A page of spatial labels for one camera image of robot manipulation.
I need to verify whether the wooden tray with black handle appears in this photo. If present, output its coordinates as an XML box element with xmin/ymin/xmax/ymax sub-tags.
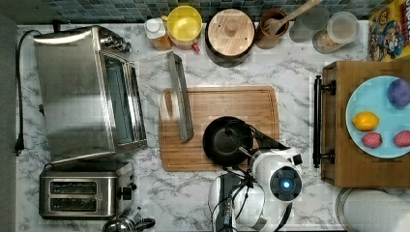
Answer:
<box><xmin>313</xmin><ymin>61</ymin><xmax>410</xmax><ymax>189</ymax></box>

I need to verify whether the brown utensil holder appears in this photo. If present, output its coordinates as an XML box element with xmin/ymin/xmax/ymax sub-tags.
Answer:
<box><xmin>255</xmin><ymin>9</ymin><xmax>289</xmax><ymax>49</ymax></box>

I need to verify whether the orange juice bottle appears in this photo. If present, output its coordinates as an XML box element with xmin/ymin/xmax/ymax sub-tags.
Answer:
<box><xmin>144</xmin><ymin>17</ymin><xmax>172</xmax><ymax>51</ymax></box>

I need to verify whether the clear glass jar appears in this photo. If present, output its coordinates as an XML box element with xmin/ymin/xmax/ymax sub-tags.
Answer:
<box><xmin>289</xmin><ymin>5</ymin><xmax>330</xmax><ymax>43</ymax></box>

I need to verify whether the black canister with wooden lid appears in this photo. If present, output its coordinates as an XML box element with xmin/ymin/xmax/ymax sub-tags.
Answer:
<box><xmin>205</xmin><ymin>9</ymin><xmax>255</xmax><ymax>68</ymax></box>

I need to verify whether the clear lidded container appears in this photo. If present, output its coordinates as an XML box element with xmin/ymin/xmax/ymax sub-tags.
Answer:
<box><xmin>312</xmin><ymin>12</ymin><xmax>359</xmax><ymax>54</ymax></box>

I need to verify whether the red fruit left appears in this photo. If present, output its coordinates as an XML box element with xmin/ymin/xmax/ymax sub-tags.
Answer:
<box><xmin>362</xmin><ymin>132</ymin><xmax>383</xmax><ymax>148</ymax></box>

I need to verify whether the cereal box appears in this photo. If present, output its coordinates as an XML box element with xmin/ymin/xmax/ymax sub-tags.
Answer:
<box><xmin>367</xmin><ymin>0</ymin><xmax>410</xmax><ymax>62</ymax></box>

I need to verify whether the purple fruit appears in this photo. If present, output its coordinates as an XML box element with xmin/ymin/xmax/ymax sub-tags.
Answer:
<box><xmin>388</xmin><ymin>79</ymin><xmax>410</xmax><ymax>108</ymax></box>

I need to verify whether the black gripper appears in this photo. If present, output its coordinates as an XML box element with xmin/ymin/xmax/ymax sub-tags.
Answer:
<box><xmin>225</xmin><ymin>120</ymin><xmax>288</xmax><ymax>158</ymax></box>

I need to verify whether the yellow lemon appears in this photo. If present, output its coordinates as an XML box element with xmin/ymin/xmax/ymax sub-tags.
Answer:
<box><xmin>352</xmin><ymin>111</ymin><xmax>379</xmax><ymax>131</ymax></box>

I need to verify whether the wooden spoon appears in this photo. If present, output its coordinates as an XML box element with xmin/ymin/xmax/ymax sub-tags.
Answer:
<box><xmin>263</xmin><ymin>0</ymin><xmax>323</xmax><ymax>35</ymax></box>

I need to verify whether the yellow cup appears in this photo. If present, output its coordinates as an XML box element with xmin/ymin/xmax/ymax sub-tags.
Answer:
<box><xmin>166</xmin><ymin>6</ymin><xmax>202</xmax><ymax>45</ymax></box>

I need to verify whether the red fruit right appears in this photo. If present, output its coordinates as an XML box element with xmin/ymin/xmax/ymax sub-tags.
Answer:
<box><xmin>394</xmin><ymin>130</ymin><xmax>410</xmax><ymax>147</ymax></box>

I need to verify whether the silver kettle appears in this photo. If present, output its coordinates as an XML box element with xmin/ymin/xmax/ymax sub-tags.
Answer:
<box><xmin>102</xmin><ymin>207</ymin><xmax>156</xmax><ymax>232</ymax></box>

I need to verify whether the toaster oven with glass door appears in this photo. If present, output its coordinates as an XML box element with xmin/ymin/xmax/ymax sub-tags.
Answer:
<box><xmin>33</xmin><ymin>25</ymin><xmax>195</xmax><ymax>164</ymax></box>

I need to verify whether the silver two-slot toaster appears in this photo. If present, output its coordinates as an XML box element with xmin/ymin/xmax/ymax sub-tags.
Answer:
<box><xmin>39</xmin><ymin>161</ymin><xmax>136</xmax><ymax>219</ymax></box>

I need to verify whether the light blue plate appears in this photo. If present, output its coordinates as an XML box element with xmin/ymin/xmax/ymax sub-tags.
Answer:
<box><xmin>345</xmin><ymin>75</ymin><xmax>410</xmax><ymax>159</ymax></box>

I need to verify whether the black bowl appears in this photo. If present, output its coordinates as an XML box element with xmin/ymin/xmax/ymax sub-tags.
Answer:
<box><xmin>202</xmin><ymin>116</ymin><xmax>253</xmax><ymax>166</ymax></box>

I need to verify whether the red fruit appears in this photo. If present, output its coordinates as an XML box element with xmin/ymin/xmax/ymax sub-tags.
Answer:
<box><xmin>362</xmin><ymin>132</ymin><xmax>383</xmax><ymax>148</ymax></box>
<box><xmin>394</xmin><ymin>130</ymin><xmax>410</xmax><ymax>147</ymax></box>

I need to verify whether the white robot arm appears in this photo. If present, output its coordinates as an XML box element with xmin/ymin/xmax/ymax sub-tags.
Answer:
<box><xmin>202</xmin><ymin>116</ymin><xmax>303</xmax><ymax>232</ymax></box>

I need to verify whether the bamboo cutting board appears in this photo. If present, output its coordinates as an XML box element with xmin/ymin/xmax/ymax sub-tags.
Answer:
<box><xmin>159</xmin><ymin>86</ymin><xmax>279</xmax><ymax>171</ymax></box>

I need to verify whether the black power cord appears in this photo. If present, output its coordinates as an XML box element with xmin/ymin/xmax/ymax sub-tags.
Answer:
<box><xmin>13</xmin><ymin>29</ymin><xmax>43</xmax><ymax>157</ymax></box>

